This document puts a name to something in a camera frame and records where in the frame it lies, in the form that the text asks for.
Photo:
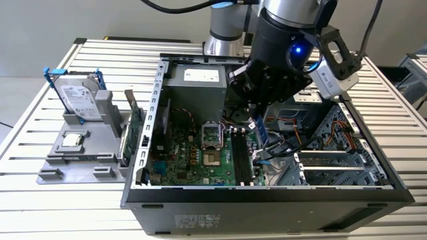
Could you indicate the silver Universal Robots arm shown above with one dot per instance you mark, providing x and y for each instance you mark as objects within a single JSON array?
[{"x": 227, "y": 25}]

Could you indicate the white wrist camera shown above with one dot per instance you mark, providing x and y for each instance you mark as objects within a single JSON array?
[{"x": 334, "y": 85}]

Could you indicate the green motherboard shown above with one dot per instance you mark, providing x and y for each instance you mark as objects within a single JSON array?
[{"x": 180, "y": 152}]

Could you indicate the silver CPU chip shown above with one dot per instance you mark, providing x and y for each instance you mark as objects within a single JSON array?
[{"x": 71, "y": 140}]

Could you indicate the black open PC case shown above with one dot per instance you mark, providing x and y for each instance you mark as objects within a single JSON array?
[{"x": 234, "y": 215}]

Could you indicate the green graphics card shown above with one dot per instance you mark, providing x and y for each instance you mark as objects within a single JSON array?
[{"x": 134, "y": 130}]

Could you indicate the CPU socket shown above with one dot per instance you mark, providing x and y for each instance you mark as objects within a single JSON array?
[{"x": 212, "y": 160}]

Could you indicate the blue expansion slot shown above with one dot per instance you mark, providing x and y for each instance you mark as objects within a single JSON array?
[{"x": 160, "y": 167}]

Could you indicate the silver drive cage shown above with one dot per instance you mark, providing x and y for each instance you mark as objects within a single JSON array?
[{"x": 283, "y": 112}]

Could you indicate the thin metal locking lever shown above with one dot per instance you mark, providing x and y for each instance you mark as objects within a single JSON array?
[{"x": 223, "y": 137}]

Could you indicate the hard disk in blue carrier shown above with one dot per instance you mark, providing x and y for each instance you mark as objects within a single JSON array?
[{"x": 75, "y": 97}]

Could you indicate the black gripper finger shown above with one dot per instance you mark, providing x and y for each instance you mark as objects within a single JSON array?
[
  {"x": 242, "y": 82},
  {"x": 290, "y": 87}
]

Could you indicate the grey plastic parts rack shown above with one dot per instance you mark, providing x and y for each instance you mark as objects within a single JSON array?
[{"x": 98, "y": 142}]

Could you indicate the dark green RAM stick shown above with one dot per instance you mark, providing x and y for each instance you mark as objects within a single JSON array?
[
  {"x": 262, "y": 130},
  {"x": 82, "y": 158}
]

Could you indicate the grey power supply unit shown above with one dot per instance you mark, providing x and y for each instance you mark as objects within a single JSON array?
[{"x": 196, "y": 100}]

